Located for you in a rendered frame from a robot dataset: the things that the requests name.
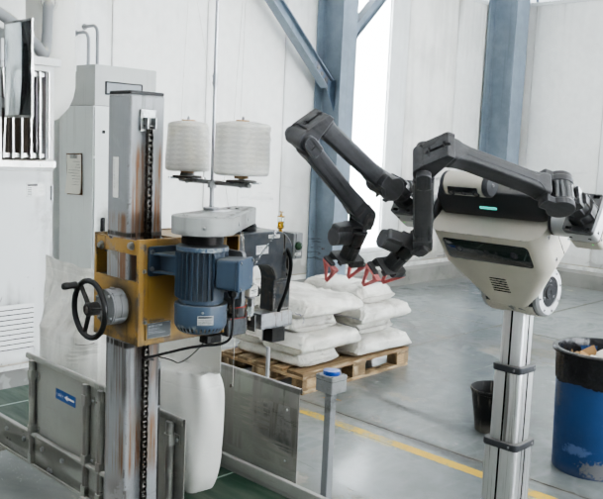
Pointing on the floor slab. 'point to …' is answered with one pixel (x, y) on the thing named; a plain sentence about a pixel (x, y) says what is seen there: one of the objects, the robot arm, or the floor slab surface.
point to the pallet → (397, 356)
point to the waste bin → (593, 410)
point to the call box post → (328, 446)
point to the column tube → (123, 122)
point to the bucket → (482, 404)
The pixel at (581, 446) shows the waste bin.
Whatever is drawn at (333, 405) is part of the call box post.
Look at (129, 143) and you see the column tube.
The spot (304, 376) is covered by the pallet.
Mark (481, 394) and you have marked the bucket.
